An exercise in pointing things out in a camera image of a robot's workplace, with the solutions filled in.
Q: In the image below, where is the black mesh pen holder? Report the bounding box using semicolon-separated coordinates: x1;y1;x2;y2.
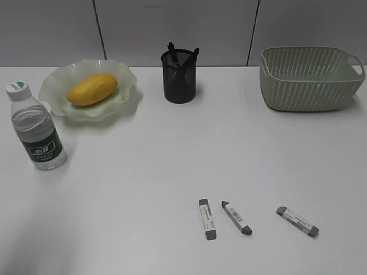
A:
161;49;197;104

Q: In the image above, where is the yellow mango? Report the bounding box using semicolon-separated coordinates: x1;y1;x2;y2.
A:
66;73;118;107

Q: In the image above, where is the light green plastic basket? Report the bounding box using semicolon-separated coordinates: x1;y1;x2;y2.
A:
259;46;366;112

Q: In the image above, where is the black marker pen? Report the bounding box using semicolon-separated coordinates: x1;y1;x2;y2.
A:
181;48;200;69
167;42;180;68

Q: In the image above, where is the clear water bottle green label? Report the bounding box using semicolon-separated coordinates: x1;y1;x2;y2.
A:
5;81;67;171

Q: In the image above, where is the translucent green wavy plate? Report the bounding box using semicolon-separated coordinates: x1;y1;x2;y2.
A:
38;60;137;120

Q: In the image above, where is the white grey eraser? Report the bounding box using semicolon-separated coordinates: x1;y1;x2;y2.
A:
221;201;252;235
198;199;217;241
276;206;319;238

